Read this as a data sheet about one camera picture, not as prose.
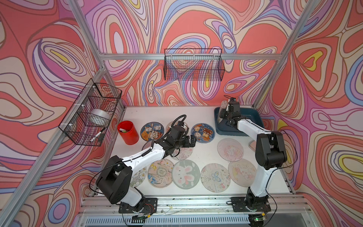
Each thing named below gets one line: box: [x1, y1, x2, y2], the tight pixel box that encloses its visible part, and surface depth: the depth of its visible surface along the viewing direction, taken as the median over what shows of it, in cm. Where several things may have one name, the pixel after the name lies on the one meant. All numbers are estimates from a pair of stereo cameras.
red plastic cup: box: [117, 120, 140, 146], surface depth 93 cm
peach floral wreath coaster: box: [146, 158, 174, 189], surface depth 86 cm
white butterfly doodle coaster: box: [200, 163, 232, 193], surface depth 84 cm
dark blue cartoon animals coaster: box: [140, 121, 165, 142], surface depth 107 cm
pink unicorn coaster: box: [216, 138, 244, 162], surface depth 96 cm
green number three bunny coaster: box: [171, 159, 201, 190], surface depth 86 cm
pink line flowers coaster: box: [171, 147, 194, 161], surface depth 95 cm
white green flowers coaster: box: [129, 166, 147, 188], surface depth 84 cm
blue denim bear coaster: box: [190, 122, 216, 144], surface depth 105 cm
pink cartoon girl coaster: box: [227, 158, 258, 188], surface depth 86 cm
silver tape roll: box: [88, 108, 112, 127], surface depth 73 cm
